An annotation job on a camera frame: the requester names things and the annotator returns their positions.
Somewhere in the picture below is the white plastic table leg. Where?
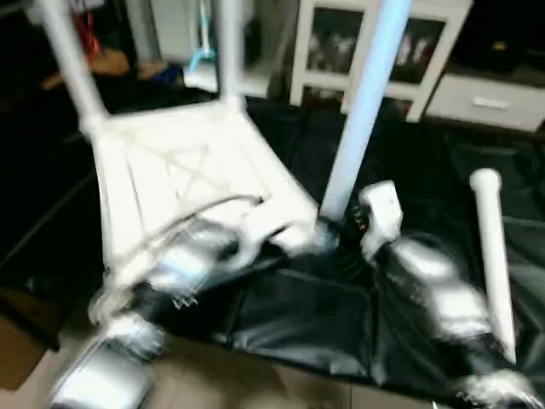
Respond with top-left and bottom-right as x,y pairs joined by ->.
216,0 -> 249,108
34,0 -> 111,130
316,0 -> 415,233
468,167 -> 519,367

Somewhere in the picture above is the white plastic table top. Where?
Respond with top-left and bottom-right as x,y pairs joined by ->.
80,96 -> 339,309

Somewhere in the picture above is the black work mat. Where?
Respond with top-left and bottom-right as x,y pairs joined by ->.
0,77 -> 545,401

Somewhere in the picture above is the white glass door cabinet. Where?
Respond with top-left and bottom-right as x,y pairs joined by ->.
289,0 -> 474,122

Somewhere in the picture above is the white drawer unit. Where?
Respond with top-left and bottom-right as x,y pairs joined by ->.
424,72 -> 545,134

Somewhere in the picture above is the light blue mop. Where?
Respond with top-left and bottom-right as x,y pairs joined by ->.
186,0 -> 219,74

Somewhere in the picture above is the brown cardboard box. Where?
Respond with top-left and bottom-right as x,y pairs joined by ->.
135,60 -> 186,88

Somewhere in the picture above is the brown flat cardboard sheet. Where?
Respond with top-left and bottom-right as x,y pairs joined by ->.
0,288 -> 62,389

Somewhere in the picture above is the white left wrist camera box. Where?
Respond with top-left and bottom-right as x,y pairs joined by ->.
238,203 -> 318,258

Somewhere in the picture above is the red cable bundle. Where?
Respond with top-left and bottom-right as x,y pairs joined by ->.
75,7 -> 105,59

